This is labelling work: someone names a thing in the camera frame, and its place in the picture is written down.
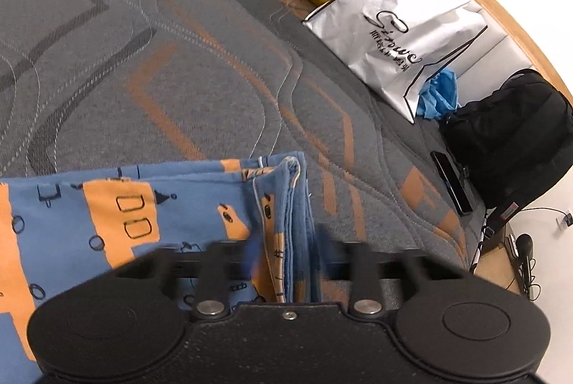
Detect black backpack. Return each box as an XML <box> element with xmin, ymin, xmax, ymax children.
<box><xmin>439</xmin><ymin>68</ymin><xmax>573</xmax><ymax>210</ymax></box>

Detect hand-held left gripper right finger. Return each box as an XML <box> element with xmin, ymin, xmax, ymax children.
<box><xmin>313</xmin><ymin>224</ymin><xmax>472</xmax><ymax>317</ymax></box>

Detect wooden nightstand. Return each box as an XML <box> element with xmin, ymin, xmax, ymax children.
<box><xmin>473</xmin><ymin>223</ymin><xmax>525</xmax><ymax>296</ymax></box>

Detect grey orange quilted mattress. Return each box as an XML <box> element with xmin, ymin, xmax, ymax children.
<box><xmin>0</xmin><ymin>0</ymin><xmax>488</xmax><ymax>277</ymax></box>

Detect blue orange printed pants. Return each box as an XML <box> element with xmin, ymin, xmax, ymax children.
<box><xmin>0</xmin><ymin>150</ymin><xmax>321</xmax><ymax>373</ymax></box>

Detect white shopping bag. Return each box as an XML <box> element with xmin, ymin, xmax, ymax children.
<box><xmin>302</xmin><ymin>0</ymin><xmax>488</xmax><ymax>125</ymax></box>

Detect blue plastic cloth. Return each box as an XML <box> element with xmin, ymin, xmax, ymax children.
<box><xmin>416</xmin><ymin>70</ymin><xmax>461</xmax><ymax>121</ymax></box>

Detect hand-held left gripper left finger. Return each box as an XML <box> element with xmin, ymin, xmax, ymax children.
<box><xmin>112</xmin><ymin>238</ymin><xmax>266</xmax><ymax>319</ymax></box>

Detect black charger cable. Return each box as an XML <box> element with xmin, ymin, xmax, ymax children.
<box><xmin>515</xmin><ymin>207</ymin><xmax>573</xmax><ymax>229</ymax></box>

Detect black microphone with cable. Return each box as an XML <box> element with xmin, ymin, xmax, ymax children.
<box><xmin>514</xmin><ymin>234</ymin><xmax>538</xmax><ymax>300</ymax></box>

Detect black smartphone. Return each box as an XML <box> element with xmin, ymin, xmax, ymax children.
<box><xmin>430</xmin><ymin>150</ymin><xmax>475</xmax><ymax>215</ymax></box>

